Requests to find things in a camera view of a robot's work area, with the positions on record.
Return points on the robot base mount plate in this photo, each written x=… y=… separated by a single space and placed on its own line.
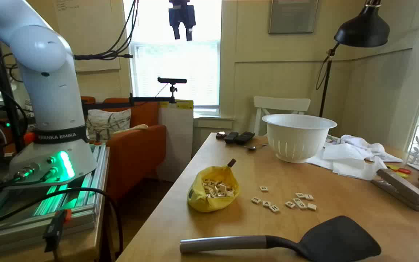
x=53 y=163

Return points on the yellow pouch with tiles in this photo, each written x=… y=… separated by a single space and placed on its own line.
x=214 y=187

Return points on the white cloth pile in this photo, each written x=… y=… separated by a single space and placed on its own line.
x=352 y=155

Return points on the white letter tile I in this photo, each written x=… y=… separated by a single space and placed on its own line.
x=312 y=206

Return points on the white chair back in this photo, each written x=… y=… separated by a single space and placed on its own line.
x=265 y=104

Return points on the framed wall picture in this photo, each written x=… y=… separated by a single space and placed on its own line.
x=291 y=16

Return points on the black spatula with metal handle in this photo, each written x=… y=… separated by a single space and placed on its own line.
x=338 y=238

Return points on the white colander bowl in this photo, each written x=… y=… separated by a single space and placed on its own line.
x=296 y=136

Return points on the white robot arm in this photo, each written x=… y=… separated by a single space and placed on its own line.
x=48 y=72

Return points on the orange armchair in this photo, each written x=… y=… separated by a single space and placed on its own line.
x=139 y=149

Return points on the camera on tripod arm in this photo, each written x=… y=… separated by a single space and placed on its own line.
x=172 y=84

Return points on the white letter tile S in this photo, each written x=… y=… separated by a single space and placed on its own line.
x=290 y=203

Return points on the black remote control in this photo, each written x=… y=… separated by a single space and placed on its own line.
x=239 y=138

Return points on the patterned cushion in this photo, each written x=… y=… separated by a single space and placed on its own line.
x=102 y=123

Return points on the black desk lamp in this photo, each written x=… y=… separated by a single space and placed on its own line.
x=367 y=29

